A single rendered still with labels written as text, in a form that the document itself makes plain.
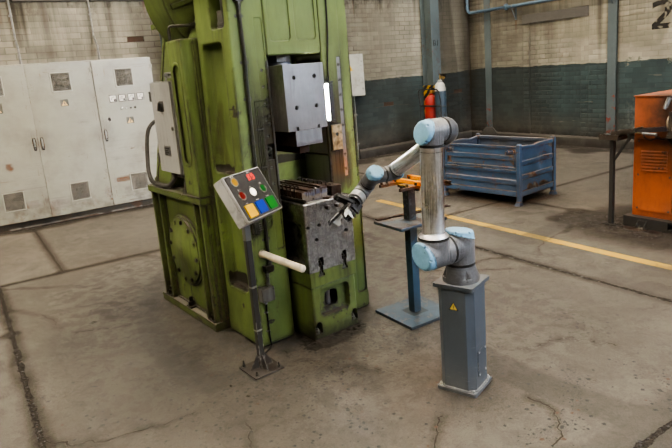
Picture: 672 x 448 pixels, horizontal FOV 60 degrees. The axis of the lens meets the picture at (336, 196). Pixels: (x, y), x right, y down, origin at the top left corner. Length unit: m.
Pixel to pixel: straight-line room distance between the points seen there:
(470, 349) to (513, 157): 4.14
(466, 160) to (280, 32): 4.20
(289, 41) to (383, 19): 7.93
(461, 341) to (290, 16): 2.16
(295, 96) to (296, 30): 0.45
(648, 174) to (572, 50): 5.62
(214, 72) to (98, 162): 5.00
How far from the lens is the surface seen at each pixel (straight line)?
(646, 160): 6.22
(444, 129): 2.80
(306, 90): 3.64
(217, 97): 3.87
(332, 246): 3.79
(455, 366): 3.25
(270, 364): 3.70
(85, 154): 8.65
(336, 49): 3.98
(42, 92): 8.53
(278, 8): 3.76
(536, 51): 11.99
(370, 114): 11.36
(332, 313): 3.93
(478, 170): 7.35
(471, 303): 3.08
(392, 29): 11.75
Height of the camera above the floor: 1.71
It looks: 12 degrees down
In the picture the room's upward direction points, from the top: 5 degrees counter-clockwise
